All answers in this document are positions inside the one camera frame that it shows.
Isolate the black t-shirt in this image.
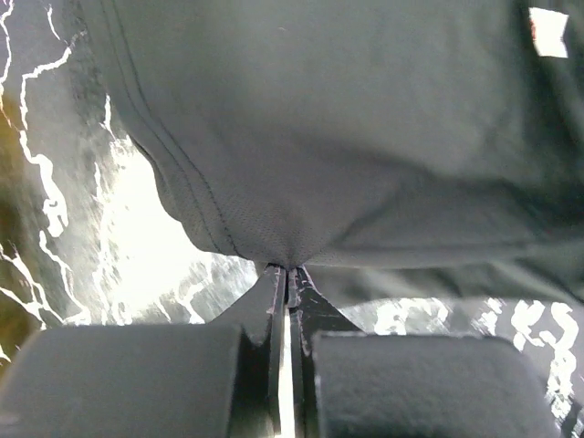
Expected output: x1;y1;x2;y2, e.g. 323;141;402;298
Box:
81;1;583;303

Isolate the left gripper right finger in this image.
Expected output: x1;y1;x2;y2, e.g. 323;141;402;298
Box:
287;268;560;437

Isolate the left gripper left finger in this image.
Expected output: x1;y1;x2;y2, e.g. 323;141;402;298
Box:
1;266;287;437

